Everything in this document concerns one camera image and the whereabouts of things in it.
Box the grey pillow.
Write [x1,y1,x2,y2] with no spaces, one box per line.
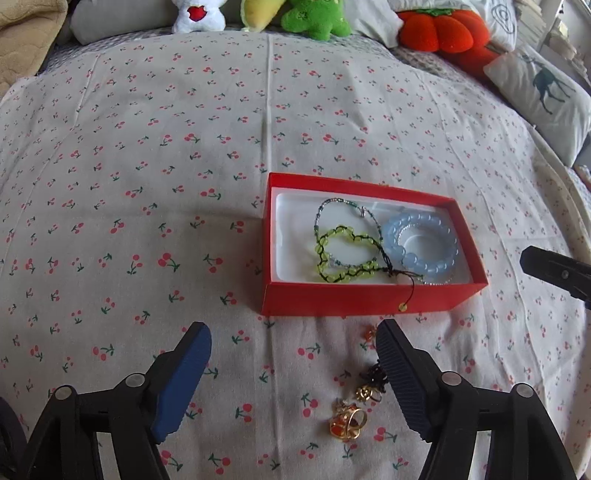
[69,0,185,45]
[344,0,404,49]

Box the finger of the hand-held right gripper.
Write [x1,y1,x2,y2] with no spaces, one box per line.
[519,246,591,310]

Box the orange pumpkin plush cushion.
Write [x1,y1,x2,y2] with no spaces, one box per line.
[397,9,502,77]

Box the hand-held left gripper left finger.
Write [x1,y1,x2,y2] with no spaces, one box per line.
[28,322,213,480]

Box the clear small bead bracelet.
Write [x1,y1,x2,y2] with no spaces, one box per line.
[396,220,455,287]

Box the yellow plush toy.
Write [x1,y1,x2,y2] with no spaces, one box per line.
[240,0,284,32]

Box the cherry print bed sheet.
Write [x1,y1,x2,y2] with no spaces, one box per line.
[0,30,591,480]

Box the green plush toy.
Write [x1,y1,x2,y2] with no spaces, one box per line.
[281,0,352,41]

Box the white plush toy red heart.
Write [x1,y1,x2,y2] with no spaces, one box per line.
[172,0,227,34]

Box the beige quilted blanket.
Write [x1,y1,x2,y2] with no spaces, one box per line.
[0,0,69,100]

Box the light blue bead bracelet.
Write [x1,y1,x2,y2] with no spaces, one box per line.
[382,211,460,284]

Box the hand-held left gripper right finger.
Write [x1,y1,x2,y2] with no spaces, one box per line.
[376,318,578,480]

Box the white pillow deer print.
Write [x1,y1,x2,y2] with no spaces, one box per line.
[483,50,591,168]

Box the black hair clip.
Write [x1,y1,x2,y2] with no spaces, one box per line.
[361,362,389,391]

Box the thin grey-green bead bracelet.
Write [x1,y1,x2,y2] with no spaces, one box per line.
[312,198,384,241]

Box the gold ring with orange stone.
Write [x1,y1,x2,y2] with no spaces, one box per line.
[329,399,369,443]

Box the green bead bracelet black cord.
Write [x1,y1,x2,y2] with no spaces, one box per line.
[313,224,419,312]

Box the red cardboard box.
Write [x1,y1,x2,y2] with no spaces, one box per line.
[259,172,489,317]

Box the stack of books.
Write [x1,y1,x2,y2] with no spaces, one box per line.
[512,0,591,79]

